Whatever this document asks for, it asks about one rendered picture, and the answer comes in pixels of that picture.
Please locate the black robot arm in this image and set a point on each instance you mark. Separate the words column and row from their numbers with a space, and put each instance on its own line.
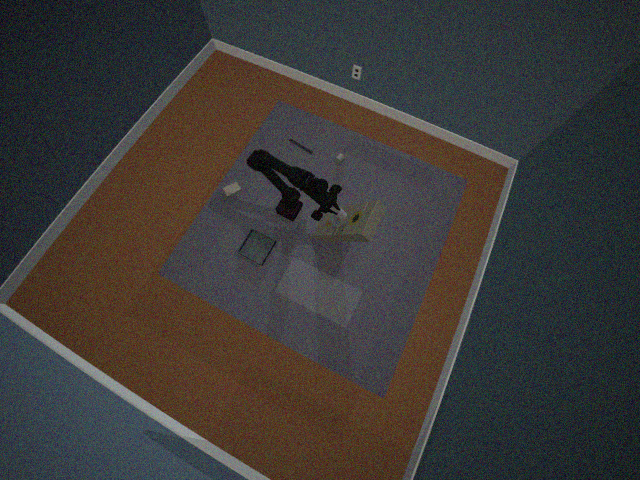
column 262, row 161

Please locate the grey cylinder with slotted end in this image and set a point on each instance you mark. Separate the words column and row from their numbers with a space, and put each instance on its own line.
column 341, row 215

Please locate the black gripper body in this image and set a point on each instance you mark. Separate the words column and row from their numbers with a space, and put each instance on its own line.
column 317, row 215

